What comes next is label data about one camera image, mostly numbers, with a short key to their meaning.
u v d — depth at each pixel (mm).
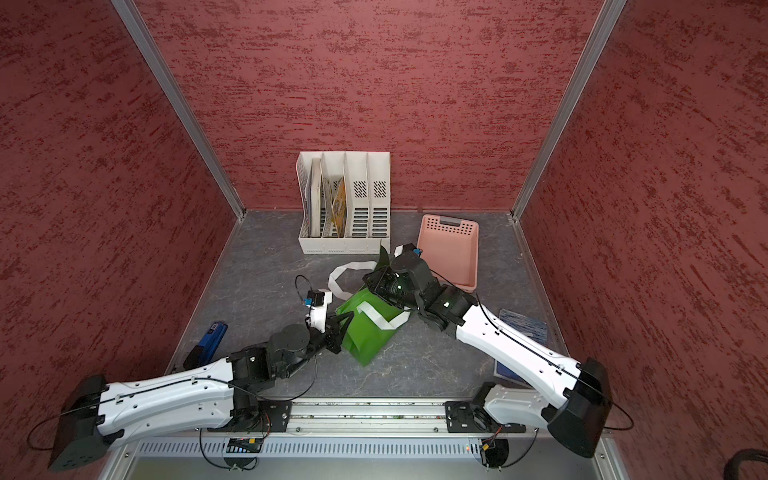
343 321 695
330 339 642
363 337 767
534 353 433
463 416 738
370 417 756
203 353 820
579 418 370
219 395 514
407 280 531
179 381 485
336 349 645
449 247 1124
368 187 1141
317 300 620
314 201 977
